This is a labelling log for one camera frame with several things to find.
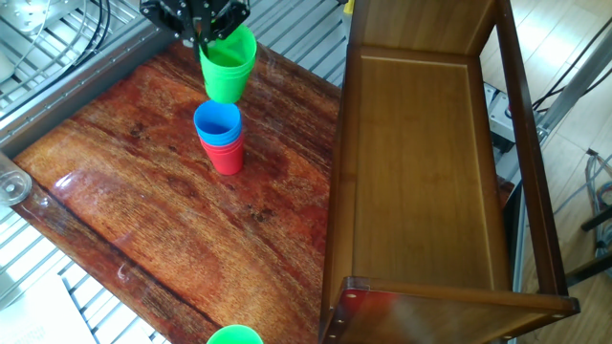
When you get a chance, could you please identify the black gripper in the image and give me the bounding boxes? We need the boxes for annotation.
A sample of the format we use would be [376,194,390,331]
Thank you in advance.
[139,0,252,61]

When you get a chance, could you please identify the green plastic cup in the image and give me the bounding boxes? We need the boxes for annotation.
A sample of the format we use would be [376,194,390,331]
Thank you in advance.
[198,23,258,105]

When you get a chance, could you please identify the blue plastic cup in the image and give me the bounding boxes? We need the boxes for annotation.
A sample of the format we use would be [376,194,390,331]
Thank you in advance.
[192,98,244,147]

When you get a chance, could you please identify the red plastic cup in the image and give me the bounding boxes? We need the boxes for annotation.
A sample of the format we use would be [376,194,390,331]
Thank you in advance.
[198,132,246,177]

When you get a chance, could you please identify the dark wooden shelf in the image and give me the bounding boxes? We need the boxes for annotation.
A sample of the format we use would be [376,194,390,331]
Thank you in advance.
[317,0,581,344]

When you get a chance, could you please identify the aluminium plate with cylinder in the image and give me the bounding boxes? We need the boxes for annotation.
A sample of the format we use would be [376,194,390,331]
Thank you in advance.
[0,0,85,37]

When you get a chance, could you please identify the wood grain table mat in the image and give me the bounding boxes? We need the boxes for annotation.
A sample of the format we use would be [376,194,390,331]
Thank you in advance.
[12,14,341,344]

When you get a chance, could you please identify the green cup at bottom edge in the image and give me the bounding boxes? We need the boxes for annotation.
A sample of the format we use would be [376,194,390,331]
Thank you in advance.
[206,324,265,344]

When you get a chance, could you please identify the white paper sheet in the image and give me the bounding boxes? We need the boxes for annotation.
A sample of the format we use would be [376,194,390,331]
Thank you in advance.
[0,271,99,344]

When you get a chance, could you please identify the aluminium table leg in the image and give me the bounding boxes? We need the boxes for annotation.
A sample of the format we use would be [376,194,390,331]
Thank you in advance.
[537,37,612,140]

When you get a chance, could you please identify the black cables on table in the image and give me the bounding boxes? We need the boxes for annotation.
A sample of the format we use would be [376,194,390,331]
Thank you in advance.
[71,0,112,68]

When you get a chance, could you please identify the aluminium frame rail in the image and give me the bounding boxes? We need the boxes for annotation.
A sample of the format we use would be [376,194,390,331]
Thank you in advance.
[0,0,226,159]

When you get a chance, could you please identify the grey switch box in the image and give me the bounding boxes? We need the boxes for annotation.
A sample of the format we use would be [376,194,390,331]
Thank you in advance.
[483,81,518,144]

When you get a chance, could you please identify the thin black floor cable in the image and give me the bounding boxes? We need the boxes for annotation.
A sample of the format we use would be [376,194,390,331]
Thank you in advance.
[530,16,612,114]

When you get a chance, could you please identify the grey floor cable bundle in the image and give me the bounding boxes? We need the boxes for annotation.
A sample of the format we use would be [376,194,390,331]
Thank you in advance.
[585,147,612,252]

